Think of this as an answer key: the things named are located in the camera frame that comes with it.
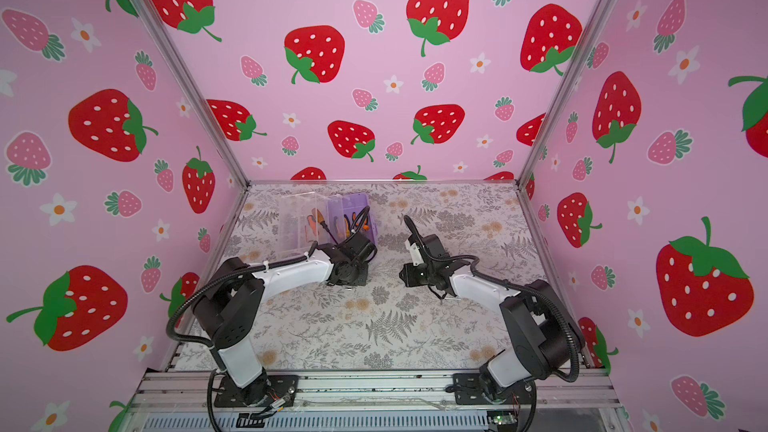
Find yellow combination pliers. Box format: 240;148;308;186
333;215;350;240

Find orange handle screwdriver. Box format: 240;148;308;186
312;209;337;243

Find purple plastic tool box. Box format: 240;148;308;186
276;192;377;258

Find orange needle-nose pliers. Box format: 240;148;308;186
353;213;371;232

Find small orange black tool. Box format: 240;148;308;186
304;215;318;242

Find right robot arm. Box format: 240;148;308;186
399;232;585;396

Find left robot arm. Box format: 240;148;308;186
166;233;377;391

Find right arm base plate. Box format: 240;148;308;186
445;373;537;405

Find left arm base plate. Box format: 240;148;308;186
213;374;299;408

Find aluminium frame rail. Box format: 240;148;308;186
114;369;632;431

